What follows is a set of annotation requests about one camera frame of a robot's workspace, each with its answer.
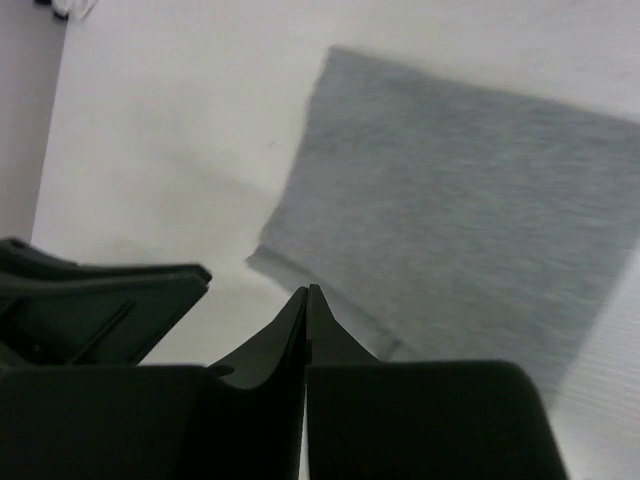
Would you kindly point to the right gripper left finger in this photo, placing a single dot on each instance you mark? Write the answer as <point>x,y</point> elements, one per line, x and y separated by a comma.
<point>240,418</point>

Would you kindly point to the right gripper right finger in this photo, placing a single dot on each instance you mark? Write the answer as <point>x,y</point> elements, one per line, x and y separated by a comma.
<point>368,419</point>

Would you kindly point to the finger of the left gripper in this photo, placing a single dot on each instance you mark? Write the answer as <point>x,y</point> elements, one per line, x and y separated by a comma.
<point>57,313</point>

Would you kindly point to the grey tank top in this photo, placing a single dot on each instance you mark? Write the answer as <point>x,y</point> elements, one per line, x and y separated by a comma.
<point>444,220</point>

